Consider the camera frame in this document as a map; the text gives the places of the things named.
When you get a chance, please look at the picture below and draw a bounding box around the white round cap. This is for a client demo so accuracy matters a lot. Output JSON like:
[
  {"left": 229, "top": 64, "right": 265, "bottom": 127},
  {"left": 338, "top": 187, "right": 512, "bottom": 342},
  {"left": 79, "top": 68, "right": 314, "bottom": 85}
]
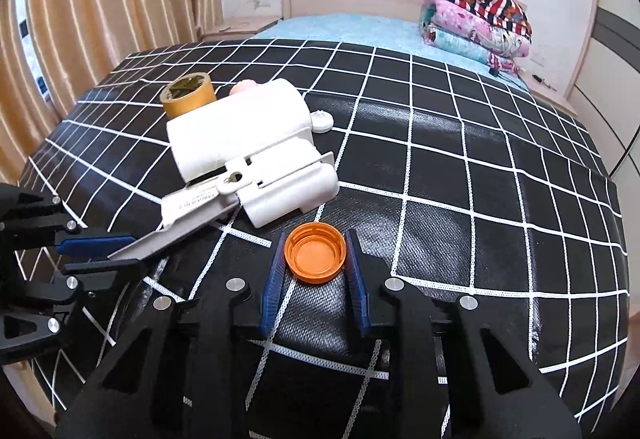
[{"left": 309, "top": 110, "right": 335, "bottom": 134}]

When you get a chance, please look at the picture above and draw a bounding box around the wooden wardrobe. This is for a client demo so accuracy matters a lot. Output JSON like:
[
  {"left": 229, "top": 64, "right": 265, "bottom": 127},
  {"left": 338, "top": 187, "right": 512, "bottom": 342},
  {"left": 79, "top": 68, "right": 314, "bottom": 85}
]
[{"left": 565, "top": 0, "right": 640, "bottom": 180}]

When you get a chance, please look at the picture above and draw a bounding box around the orange bottle cap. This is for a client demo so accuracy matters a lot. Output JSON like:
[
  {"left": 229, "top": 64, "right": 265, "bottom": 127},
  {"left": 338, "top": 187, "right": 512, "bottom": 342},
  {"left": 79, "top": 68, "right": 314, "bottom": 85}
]
[{"left": 283, "top": 222, "right": 347, "bottom": 281}]

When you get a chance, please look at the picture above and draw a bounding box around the white plastic holder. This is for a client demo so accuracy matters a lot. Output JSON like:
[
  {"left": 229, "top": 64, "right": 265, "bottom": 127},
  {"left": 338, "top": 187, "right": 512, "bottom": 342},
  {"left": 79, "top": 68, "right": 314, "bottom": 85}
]
[{"left": 217, "top": 139, "right": 341, "bottom": 229}]

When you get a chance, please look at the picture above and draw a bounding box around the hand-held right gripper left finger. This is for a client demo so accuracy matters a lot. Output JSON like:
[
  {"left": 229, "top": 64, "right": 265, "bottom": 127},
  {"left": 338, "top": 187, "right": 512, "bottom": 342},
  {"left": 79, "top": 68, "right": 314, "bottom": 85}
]
[{"left": 55, "top": 230, "right": 296, "bottom": 439}]

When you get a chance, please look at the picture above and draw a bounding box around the blue folded quilt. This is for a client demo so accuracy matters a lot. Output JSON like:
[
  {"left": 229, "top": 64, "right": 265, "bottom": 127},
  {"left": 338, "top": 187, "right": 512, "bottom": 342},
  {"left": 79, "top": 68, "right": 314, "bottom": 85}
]
[{"left": 424, "top": 26, "right": 521, "bottom": 72}]

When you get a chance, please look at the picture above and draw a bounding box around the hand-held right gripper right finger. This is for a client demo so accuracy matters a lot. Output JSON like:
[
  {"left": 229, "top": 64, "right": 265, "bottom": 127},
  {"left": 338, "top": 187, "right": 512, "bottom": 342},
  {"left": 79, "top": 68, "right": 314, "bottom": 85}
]
[{"left": 344, "top": 229, "right": 584, "bottom": 439}]

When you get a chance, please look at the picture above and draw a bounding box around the black white grid mat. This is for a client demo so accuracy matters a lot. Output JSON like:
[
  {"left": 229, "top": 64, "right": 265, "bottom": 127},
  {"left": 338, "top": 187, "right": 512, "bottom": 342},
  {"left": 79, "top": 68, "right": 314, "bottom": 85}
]
[{"left": 17, "top": 36, "right": 630, "bottom": 439}]

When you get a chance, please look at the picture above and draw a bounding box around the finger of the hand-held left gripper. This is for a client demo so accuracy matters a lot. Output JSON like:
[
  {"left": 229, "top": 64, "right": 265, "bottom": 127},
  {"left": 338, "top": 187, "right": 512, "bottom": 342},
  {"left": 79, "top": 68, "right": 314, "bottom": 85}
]
[
  {"left": 0, "top": 184, "right": 137, "bottom": 256},
  {"left": 0, "top": 258, "right": 162, "bottom": 366}
]

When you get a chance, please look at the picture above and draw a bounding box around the brown tape roll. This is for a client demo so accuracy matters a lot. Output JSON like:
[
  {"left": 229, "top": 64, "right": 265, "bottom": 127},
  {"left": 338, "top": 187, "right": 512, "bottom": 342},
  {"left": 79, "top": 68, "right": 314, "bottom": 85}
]
[{"left": 159, "top": 72, "right": 217, "bottom": 121}]

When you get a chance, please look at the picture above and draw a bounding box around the white paper roll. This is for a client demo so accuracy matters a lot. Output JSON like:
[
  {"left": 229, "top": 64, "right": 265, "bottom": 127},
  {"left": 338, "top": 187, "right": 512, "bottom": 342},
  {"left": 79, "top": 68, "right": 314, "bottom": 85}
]
[{"left": 166, "top": 79, "right": 315, "bottom": 184}]

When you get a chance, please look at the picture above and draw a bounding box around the pink folded quilt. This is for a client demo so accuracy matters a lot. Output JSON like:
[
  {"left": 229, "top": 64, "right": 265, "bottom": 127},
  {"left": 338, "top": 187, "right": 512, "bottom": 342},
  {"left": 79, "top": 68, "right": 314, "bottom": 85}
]
[{"left": 422, "top": 0, "right": 531, "bottom": 59}]

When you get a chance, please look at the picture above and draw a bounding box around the light blue bed sheet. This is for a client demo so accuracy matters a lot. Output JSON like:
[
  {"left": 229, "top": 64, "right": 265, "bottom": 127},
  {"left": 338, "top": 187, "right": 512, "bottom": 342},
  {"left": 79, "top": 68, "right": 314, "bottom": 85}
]
[{"left": 251, "top": 14, "right": 529, "bottom": 92}]

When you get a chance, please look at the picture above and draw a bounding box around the wooden nightstand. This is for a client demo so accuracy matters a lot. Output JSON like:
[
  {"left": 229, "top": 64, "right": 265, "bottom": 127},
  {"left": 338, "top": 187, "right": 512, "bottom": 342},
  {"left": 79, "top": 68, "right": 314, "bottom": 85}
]
[
  {"left": 520, "top": 69, "right": 576, "bottom": 118},
  {"left": 199, "top": 14, "right": 281, "bottom": 42}
]

